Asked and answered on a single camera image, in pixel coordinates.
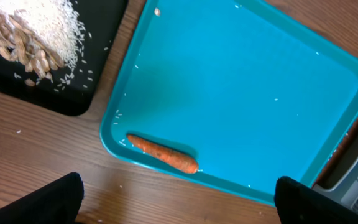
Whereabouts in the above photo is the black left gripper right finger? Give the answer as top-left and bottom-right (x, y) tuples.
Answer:
(274, 176), (358, 224)

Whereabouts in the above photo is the rice and peanut pile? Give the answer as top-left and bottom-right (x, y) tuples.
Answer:
(0, 0), (96, 94)

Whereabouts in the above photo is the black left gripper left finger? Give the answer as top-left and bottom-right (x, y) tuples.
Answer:
(0, 172), (84, 224)

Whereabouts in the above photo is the orange carrot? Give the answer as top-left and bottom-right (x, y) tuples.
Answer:
(126, 134), (199, 174)

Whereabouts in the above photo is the black tray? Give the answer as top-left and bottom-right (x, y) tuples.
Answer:
(0, 0), (127, 116)

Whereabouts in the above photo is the teal plastic tray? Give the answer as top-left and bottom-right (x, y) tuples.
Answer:
(100, 0), (358, 205)

